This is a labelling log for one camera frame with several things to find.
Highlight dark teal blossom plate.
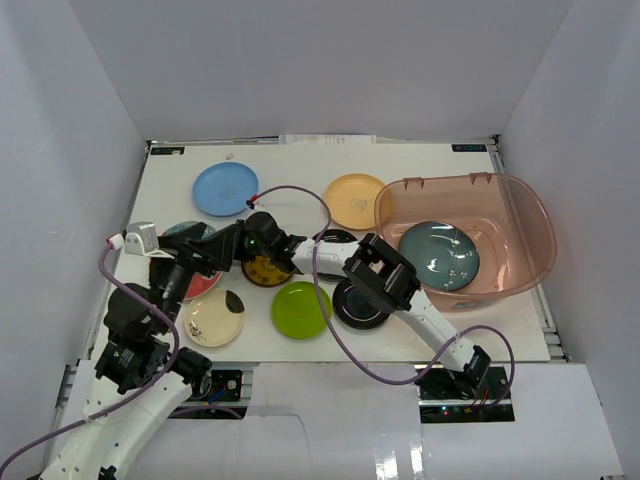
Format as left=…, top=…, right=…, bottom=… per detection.
left=398, top=221, right=480, bottom=292

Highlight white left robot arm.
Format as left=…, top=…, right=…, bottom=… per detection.
left=40, top=222, right=220, bottom=479

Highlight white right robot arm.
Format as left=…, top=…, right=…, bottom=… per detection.
left=179, top=212, right=490, bottom=399

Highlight pink transparent plastic bin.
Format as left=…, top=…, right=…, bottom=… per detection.
left=375, top=173, right=557, bottom=312

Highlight red teal floral plate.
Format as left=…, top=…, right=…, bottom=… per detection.
left=162, top=220, right=222, bottom=300

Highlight yellow patterned brown-rim plate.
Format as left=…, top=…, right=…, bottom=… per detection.
left=241, top=256, right=293, bottom=288

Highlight light blue plastic plate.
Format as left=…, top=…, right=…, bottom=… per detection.
left=192, top=161, right=259, bottom=217

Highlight cream plate with flowers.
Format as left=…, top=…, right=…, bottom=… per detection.
left=183, top=290, right=245, bottom=348

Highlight lime green plate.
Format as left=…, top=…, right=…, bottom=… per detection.
left=271, top=281, right=327, bottom=340

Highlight black glossy plate upper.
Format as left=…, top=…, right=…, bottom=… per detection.
left=313, top=228, right=357, bottom=283

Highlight black glossy plate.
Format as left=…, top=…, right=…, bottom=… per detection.
left=332, top=278, right=389, bottom=331
left=313, top=228, right=357, bottom=283

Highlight left black corner label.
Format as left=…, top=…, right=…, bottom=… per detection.
left=149, top=146, right=185, bottom=156

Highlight black corner label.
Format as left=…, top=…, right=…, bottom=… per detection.
left=149, top=146, right=185, bottom=156
left=451, top=144, right=487, bottom=153

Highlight white papers at back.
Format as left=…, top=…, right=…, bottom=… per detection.
left=279, top=134, right=377, bottom=145

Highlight orange plastic plate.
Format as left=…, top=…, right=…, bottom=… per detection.
left=324, top=173, right=385, bottom=230

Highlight black glossy plate lower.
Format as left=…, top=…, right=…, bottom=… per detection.
left=332, top=278, right=389, bottom=331

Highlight right black corner label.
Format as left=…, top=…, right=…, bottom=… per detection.
left=451, top=144, right=487, bottom=153

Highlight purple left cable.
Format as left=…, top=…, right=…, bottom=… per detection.
left=0, top=242, right=182, bottom=469

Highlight purple cable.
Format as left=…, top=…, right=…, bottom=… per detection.
left=254, top=184, right=516, bottom=412
left=0, top=242, right=182, bottom=469

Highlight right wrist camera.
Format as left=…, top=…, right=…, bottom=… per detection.
left=246, top=194, right=260, bottom=210

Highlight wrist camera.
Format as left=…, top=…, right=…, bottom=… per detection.
left=106, top=222, right=175, bottom=259
left=246, top=194, right=260, bottom=210

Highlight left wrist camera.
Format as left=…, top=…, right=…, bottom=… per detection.
left=106, top=222, right=175, bottom=259

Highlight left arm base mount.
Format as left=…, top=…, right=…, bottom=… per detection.
left=169, top=370, right=247, bottom=420

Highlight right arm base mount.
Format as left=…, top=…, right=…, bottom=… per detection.
left=415, top=366, right=515, bottom=424

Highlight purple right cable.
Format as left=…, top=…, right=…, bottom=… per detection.
left=254, top=184, right=516, bottom=412

